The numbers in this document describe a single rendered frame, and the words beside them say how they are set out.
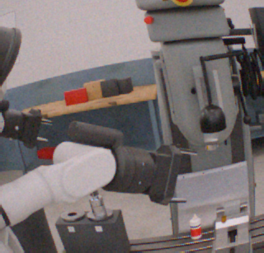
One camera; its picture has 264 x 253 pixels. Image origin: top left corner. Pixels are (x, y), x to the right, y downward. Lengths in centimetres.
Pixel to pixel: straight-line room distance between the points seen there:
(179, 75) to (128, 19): 434
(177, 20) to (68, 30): 457
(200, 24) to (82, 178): 63
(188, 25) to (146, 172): 51
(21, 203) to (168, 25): 70
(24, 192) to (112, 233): 75
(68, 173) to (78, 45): 502
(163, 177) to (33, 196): 29
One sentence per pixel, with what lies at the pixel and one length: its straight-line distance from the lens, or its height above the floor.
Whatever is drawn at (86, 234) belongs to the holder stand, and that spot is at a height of 106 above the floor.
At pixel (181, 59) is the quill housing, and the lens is 125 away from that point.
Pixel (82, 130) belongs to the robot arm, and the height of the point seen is 153.
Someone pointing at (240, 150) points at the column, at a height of 113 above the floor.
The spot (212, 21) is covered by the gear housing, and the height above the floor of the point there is 168.
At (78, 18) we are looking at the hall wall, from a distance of 569.
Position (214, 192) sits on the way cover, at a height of 98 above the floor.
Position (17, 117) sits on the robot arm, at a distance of 127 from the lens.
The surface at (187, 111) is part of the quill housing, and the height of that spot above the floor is 142.
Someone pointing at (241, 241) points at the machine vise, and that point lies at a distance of 135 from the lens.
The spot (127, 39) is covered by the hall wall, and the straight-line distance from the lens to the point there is 559.
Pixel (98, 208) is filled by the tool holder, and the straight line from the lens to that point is 144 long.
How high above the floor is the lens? 170
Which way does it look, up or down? 12 degrees down
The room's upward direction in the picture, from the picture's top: 11 degrees counter-clockwise
